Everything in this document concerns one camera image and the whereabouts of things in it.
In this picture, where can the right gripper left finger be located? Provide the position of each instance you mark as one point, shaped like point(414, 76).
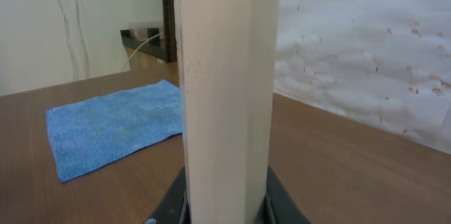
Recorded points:
point(169, 206)

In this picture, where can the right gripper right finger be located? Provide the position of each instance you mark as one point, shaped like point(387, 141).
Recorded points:
point(282, 210)

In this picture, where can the white pipette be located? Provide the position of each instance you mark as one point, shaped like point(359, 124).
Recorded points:
point(227, 93)

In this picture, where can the blue cloth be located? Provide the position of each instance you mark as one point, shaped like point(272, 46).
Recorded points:
point(112, 125)

